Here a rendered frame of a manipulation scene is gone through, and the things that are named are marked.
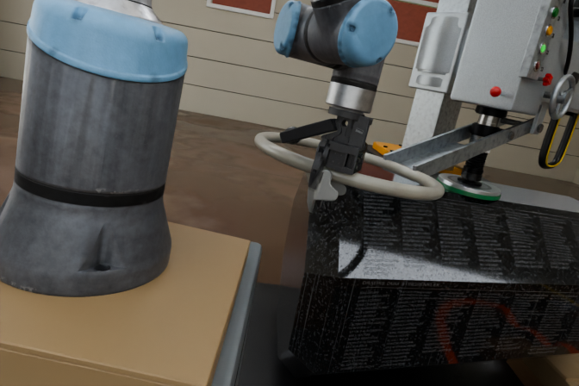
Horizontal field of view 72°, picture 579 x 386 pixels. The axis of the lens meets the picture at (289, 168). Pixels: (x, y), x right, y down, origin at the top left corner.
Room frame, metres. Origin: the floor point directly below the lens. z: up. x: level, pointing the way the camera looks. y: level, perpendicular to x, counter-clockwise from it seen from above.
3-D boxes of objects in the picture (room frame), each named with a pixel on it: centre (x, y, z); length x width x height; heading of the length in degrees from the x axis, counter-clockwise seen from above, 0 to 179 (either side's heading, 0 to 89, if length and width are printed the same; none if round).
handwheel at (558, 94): (1.39, -0.82, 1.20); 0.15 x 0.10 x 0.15; 129
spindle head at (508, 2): (1.46, -0.71, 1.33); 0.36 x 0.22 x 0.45; 129
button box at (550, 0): (1.28, -0.66, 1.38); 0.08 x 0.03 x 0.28; 129
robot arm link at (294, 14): (0.72, 0.00, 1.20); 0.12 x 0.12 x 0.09; 29
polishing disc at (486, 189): (1.41, -0.65, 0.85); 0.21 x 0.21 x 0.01
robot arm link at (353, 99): (0.79, -0.09, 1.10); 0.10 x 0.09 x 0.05; 159
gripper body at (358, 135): (0.78, -0.09, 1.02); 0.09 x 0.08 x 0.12; 69
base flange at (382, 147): (2.34, -0.76, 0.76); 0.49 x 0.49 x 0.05; 8
